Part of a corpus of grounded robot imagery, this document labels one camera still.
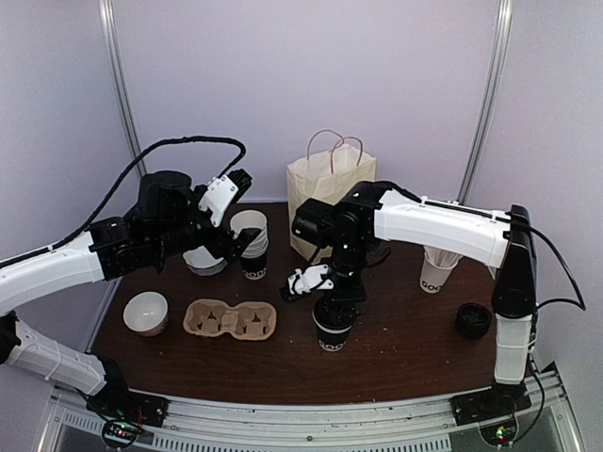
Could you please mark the cream paper bag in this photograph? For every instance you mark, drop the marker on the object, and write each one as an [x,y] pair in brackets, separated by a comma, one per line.
[328,175]

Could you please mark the black cup lid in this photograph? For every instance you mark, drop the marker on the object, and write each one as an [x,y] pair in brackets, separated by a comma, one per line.
[333,321]

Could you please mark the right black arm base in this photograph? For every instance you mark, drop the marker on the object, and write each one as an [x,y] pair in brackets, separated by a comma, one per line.
[488,404]

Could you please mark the white round bowl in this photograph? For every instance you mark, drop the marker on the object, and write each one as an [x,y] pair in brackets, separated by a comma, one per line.
[146,314]

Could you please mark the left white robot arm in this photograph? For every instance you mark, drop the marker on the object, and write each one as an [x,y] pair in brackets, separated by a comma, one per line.
[171,216]

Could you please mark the white cup holding straws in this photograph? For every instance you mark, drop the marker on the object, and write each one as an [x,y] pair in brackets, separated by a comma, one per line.
[433,277]

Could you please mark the stack of paper cups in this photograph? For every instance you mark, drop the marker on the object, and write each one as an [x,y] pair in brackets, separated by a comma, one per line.
[254,258]

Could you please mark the cardboard cup carrier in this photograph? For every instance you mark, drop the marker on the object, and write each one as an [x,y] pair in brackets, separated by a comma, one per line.
[248,321]

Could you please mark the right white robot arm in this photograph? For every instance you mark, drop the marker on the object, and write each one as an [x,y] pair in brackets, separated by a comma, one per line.
[373,212]

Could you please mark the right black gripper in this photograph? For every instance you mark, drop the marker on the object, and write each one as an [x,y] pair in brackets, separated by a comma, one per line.
[356,292]

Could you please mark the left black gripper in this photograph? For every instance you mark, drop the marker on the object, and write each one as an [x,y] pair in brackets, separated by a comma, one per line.
[219,247]

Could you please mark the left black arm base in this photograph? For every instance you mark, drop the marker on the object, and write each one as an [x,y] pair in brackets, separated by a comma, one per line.
[116,400]

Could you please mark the white scalloped bowl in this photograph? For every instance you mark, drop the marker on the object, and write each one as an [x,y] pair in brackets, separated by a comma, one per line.
[202,263]

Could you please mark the aluminium front rail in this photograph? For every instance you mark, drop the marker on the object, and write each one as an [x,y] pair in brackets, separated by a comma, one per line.
[416,424]

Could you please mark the stack of black lids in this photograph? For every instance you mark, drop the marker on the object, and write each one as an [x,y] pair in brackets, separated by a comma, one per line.
[473,320]

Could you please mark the black paper coffee cup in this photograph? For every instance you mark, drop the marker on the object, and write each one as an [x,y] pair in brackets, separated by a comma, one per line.
[331,342]

